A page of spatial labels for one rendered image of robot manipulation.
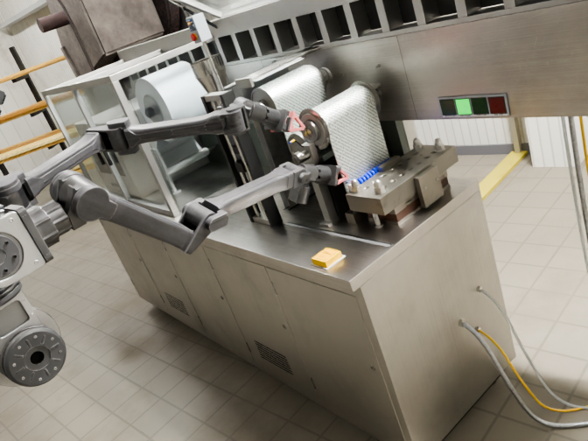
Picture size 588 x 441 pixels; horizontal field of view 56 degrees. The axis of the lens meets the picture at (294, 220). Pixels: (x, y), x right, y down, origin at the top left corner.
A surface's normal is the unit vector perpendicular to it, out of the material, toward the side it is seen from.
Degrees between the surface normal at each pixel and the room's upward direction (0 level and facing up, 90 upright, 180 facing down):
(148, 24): 92
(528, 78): 90
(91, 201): 113
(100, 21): 92
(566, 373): 0
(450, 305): 90
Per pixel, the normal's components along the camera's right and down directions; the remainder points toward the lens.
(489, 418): -0.32, -0.87
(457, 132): -0.65, 0.50
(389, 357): 0.61, 0.12
